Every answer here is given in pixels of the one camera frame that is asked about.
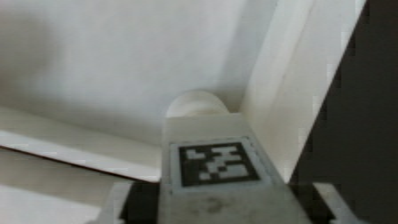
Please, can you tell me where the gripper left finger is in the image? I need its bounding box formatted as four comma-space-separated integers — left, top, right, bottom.
87, 181, 160, 224

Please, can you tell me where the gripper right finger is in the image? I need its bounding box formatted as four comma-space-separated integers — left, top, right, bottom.
289, 182, 369, 224

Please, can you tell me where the white leg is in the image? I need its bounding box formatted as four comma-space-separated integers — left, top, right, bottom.
158, 91, 311, 224

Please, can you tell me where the white front fence rail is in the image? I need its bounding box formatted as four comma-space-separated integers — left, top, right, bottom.
0, 149, 128, 224

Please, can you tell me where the white square tabletop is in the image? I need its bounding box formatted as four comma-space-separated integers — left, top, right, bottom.
0, 0, 366, 181

